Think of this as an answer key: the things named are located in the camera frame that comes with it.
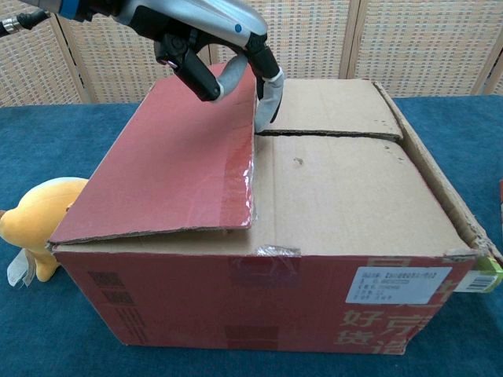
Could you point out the green and red snack box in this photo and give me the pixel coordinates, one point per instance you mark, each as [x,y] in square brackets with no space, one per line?
[483,277]

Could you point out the yellow plush toy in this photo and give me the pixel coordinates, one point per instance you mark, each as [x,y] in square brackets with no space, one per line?
[35,212]

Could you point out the blue table cloth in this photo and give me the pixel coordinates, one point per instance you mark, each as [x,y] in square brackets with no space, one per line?
[47,334]

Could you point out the woven folding screen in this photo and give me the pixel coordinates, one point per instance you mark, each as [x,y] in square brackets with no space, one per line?
[393,39]

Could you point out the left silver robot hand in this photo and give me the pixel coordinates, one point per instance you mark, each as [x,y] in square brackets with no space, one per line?
[196,19]

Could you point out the red cardboard shipping box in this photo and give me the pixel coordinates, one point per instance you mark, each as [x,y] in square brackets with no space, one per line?
[196,298]

